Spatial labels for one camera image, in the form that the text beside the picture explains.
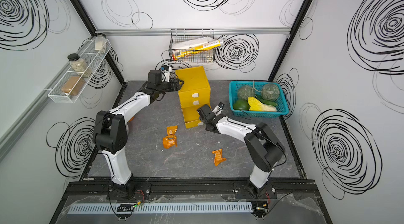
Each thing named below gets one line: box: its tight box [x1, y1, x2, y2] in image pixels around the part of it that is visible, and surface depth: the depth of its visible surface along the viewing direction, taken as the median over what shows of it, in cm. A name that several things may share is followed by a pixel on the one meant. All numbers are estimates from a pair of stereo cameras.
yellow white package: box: [172, 36, 225, 61], surface depth 88 cm
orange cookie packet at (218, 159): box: [211, 148, 227, 167], surface depth 84 cm
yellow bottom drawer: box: [181, 104, 204, 129], surface depth 98 cm
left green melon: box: [237, 85, 256, 100], surface depth 102 cm
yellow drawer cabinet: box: [175, 66, 211, 129], surface depth 93 cm
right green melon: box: [261, 83, 280, 101], surface depth 100 cm
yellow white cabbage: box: [247, 96, 277, 112], surface depth 98 cm
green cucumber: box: [254, 95, 278, 107], surface depth 100 cm
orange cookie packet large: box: [162, 134, 178, 149], surface depth 91 cm
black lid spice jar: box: [67, 53, 93, 77], surface depth 72 cm
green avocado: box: [233, 98, 250, 111], surface depth 99 cm
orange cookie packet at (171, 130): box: [166, 125, 179, 136], surface depth 96 cm
